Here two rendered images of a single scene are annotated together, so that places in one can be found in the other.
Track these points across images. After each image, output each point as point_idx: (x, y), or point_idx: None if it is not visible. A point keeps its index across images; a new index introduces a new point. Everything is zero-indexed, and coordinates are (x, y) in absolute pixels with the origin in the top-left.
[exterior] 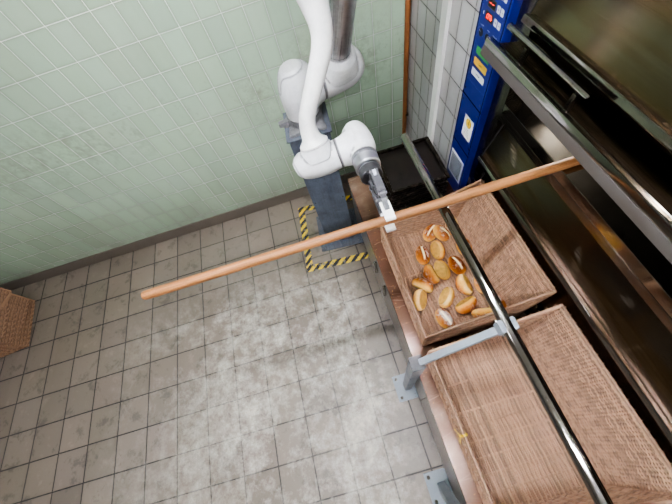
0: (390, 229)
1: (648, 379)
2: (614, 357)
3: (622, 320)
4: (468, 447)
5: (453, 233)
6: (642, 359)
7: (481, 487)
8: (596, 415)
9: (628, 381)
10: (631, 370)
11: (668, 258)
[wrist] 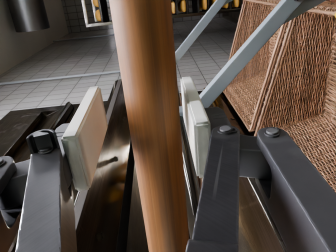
0: (181, 97)
1: (244, 186)
2: (259, 192)
3: (246, 227)
4: (330, 12)
5: (190, 214)
6: (242, 199)
7: (327, 6)
8: (311, 151)
9: (254, 178)
10: (252, 188)
11: (79, 214)
